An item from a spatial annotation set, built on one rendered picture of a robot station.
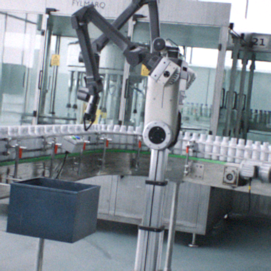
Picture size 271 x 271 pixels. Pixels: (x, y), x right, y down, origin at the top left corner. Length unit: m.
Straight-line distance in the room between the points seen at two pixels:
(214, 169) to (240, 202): 3.75
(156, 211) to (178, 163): 1.24
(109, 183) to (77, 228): 3.91
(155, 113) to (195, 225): 3.18
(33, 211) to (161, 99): 1.03
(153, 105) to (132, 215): 3.30
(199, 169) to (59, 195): 2.08
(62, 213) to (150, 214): 0.90
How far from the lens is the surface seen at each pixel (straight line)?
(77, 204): 2.98
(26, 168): 3.63
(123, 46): 3.62
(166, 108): 3.68
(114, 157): 4.86
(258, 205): 8.58
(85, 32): 3.74
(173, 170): 4.99
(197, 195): 6.72
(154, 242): 3.80
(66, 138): 3.85
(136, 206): 6.88
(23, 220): 3.07
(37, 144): 3.81
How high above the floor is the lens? 1.37
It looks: 3 degrees down
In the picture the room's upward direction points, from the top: 6 degrees clockwise
